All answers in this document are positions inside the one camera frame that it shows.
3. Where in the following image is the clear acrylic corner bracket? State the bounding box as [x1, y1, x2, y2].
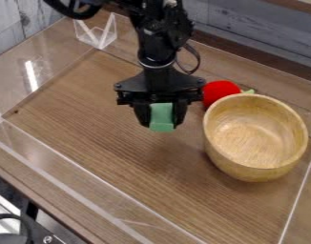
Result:
[72, 13, 118, 51]

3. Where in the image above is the black cable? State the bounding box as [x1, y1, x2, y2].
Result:
[0, 213, 32, 244]

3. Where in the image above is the light wooden bowl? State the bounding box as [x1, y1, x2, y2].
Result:
[203, 93, 309, 182]

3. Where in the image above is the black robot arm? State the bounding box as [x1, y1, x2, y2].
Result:
[43, 0, 206, 131]

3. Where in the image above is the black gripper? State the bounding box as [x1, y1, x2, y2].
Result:
[114, 68, 206, 127]

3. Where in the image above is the green rectangular block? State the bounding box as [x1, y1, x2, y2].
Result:
[150, 103, 175, 132]

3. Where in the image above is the clear acrylic front wall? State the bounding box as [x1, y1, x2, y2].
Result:
[0, 114, 206, 244]

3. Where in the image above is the red ball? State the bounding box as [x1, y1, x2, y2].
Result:
[203, 80, 240, 108]

